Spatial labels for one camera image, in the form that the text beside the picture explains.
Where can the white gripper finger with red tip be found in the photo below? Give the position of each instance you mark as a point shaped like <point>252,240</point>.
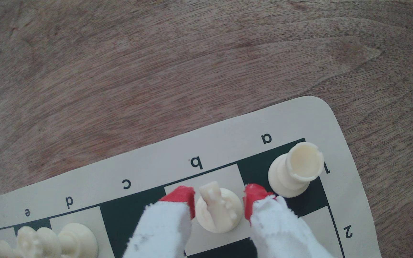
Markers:
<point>281,233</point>
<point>160,233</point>

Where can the cream chess knight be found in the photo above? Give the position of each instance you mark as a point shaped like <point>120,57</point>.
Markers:
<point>217,211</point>

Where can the cream chess rook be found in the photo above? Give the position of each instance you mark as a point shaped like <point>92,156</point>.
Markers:
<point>299,165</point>

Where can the cream chess queen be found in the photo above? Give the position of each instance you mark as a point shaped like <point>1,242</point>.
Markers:
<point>77,240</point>

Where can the green cream chess board mat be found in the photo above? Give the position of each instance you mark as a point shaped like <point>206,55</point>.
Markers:
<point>228,143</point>

